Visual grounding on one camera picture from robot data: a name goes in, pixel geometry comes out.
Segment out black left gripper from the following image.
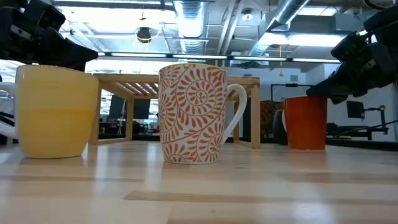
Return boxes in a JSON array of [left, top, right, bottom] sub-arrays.
[[0, 6, 99, 73]]

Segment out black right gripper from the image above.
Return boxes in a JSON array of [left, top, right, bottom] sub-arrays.
[[306, 42, 398, 105]]

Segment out red-orange mug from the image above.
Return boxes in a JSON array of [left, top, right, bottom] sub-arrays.
[[282, 95, 328, 151]]

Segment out pale yellow mug white handle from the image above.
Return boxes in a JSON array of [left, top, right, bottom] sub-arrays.
[[0, 64, 100, 159]]

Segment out white mug orange leaf pattern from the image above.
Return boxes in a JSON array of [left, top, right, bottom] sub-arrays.
[[157, 63, 248, 165]]

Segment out black monitor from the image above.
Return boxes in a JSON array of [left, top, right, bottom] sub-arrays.
[[346, 100, 365, 119]]

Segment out dark background desk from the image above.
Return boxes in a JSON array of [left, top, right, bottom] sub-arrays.
[[326, 124, 389, 141]]

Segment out dark screen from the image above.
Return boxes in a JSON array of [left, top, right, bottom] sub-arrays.
[[108, 95, 127, 119], [133, 98, 152, 120]]

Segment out dark mug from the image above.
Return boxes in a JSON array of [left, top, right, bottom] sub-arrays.
[[272, 108, 289, 146]]

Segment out black ceiling dome device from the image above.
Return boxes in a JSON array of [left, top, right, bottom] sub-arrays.
[[136, 26, 153, 44]]

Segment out orange black patterned panel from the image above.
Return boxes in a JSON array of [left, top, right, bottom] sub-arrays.
[[260, 100, 276, 139]]

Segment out wooden slatted rack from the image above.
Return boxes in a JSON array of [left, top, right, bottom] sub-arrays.
[[88, 73, 261, 149]]

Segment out long ceiling light bar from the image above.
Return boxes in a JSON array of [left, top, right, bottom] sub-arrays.
[[97, 52, 342, 64]]

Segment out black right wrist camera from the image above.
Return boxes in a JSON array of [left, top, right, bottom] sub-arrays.
[[330, 30, 369, 63]]

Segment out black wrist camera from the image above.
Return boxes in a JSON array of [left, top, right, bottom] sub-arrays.
[[24, 0, 67, 32], [330, 30, 369, 63]]

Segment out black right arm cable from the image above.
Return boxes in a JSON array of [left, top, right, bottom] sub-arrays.
[[334, 119, 398, 138]]

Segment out black tubular frame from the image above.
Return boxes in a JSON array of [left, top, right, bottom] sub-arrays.
[[270, 83, 315, 103]]

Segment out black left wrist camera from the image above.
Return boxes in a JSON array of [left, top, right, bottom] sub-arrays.
[[24, 0, 67, 32]]

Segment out black aluminium table frame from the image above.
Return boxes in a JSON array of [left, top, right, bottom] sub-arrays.
[[0, 132, 398, 152]]

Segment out silver smooth air duct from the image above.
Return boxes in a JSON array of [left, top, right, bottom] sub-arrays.
[[248, 0, 312, 58]]

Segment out silver ribbed air duct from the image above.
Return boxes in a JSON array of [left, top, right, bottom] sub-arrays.
[[173, 0, 210, 54]]

